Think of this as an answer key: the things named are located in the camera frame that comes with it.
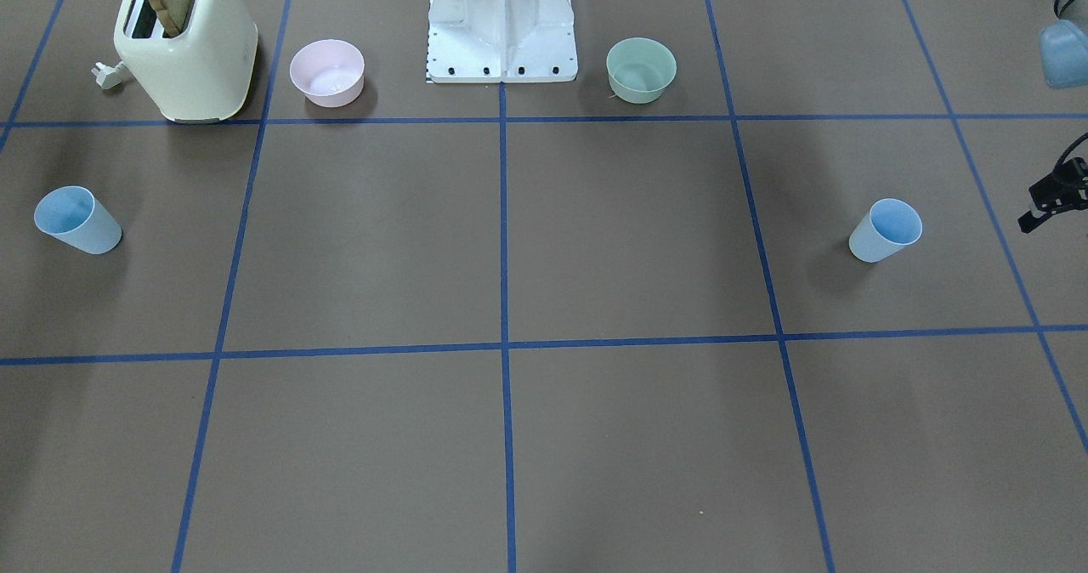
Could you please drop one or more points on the light blue cup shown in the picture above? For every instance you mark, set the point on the light blue cup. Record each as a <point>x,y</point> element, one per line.
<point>889,226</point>
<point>73,215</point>

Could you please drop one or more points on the green bowl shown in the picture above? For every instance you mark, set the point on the green bowl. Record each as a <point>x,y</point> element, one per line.
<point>640,69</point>

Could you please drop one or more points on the cream toaster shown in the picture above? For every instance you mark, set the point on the cream toaster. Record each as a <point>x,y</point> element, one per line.
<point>203,74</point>

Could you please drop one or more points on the pink bowl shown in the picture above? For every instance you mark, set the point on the pink bowl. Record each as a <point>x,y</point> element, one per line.
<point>329,73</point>

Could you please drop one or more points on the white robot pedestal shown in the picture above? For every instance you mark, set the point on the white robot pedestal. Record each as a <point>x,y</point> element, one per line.
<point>473,41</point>

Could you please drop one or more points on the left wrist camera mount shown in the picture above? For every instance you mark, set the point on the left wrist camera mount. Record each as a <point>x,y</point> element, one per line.
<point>1062,190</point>

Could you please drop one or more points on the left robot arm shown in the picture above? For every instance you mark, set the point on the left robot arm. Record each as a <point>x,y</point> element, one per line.
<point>1063,45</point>

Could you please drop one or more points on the toaster white plug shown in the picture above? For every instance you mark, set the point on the toaster white plug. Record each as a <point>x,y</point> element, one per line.
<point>108,77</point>

